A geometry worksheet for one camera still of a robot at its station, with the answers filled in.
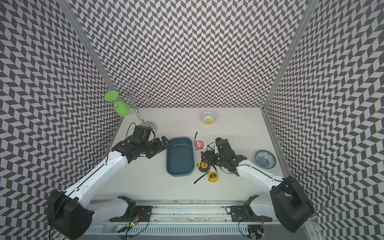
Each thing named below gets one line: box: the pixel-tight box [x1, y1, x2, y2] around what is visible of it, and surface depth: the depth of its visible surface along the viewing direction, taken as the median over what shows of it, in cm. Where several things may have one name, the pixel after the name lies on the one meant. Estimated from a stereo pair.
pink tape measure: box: [194, 131, 204, 151], surface depth 98 cm
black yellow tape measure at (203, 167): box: [197, 160, 211, 173], surface depth 88 cm
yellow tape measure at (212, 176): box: [207, 171, 219, 183], surface depth 84 cm
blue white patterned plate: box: [255, 150, 277, 169], surface depth 91 cm
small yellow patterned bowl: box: [200, 111, 217, 125], surface depth 113 cm
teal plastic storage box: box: [166, 137, 195, 177], surface depth 90 cm
